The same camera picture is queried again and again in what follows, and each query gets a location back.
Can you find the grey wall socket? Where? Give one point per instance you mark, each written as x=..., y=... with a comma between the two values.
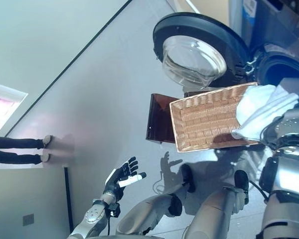
x=28, y=219

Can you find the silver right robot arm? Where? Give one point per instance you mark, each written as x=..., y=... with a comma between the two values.
x=289, y=186

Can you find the grey front-load washing machine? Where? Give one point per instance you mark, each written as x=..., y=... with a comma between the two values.
x=271, y=30

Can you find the silver right robot leg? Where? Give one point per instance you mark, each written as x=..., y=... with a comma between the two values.
x=214, y=211

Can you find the silver robot leg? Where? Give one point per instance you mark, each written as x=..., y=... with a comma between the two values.
x=214, y=211
x=144, y=211

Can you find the silver left robot leg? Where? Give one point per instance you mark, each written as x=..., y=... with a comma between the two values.
x=144, y=211

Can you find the white garment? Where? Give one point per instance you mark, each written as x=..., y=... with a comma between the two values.
x=261, y=109

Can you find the white framed window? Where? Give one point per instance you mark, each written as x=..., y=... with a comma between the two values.
x=2, y=107

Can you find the white appliance cabinet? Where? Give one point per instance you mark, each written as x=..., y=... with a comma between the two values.
x=235, y=15

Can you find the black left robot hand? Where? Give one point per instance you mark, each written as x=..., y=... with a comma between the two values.
x=115, y=180

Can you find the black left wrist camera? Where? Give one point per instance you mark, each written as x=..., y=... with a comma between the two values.
x=114, y=207

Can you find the round glass washer door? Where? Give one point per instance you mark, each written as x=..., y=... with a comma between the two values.
x=194, y=54

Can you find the wicker laundry basket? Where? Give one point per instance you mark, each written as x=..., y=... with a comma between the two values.
x=204, y=124

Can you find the white panel black edge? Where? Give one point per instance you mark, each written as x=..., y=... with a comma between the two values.
x=27, y=199

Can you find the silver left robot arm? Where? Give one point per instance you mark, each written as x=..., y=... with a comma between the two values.
x=94, y=216

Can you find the blue white energy label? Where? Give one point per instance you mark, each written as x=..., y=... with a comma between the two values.
x=249, y=7

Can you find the brown acrylic stand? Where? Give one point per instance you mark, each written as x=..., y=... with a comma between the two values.
x=159, y=119

